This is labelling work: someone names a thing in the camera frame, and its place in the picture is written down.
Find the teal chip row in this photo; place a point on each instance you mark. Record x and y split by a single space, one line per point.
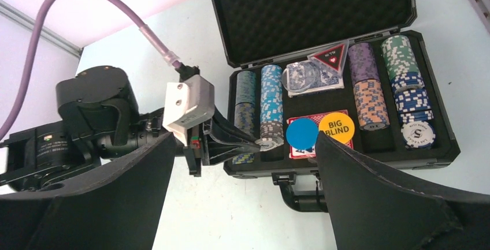
245 102

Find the red card deck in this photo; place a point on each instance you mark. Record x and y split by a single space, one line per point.
304 154

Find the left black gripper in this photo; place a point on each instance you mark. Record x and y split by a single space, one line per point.
225 141

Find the blue card deck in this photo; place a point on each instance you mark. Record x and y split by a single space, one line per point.
325 82

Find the black poker set case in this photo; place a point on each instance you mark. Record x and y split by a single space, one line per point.
297 59

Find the triangular all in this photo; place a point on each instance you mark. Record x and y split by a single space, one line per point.
332 59

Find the green blue chip row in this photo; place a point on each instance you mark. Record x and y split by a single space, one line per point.
410 95

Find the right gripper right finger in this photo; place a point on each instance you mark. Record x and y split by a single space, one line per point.
375 206

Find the yellow round button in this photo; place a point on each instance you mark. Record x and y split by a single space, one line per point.
338 126

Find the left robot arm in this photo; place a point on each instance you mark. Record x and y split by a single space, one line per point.
100 119

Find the purple brown chip row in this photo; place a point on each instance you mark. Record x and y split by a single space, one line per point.
368 92

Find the light blue chip row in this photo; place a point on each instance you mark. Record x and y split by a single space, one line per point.
271 103

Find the grey poker chip stack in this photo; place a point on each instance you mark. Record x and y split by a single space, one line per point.
271 135

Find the blue round button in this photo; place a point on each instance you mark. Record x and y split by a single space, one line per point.
302 133

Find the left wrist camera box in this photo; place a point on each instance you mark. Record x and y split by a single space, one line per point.
187 104

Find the clear round dealer button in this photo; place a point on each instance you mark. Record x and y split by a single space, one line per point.
300 76

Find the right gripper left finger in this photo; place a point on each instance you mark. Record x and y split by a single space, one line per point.
114 206

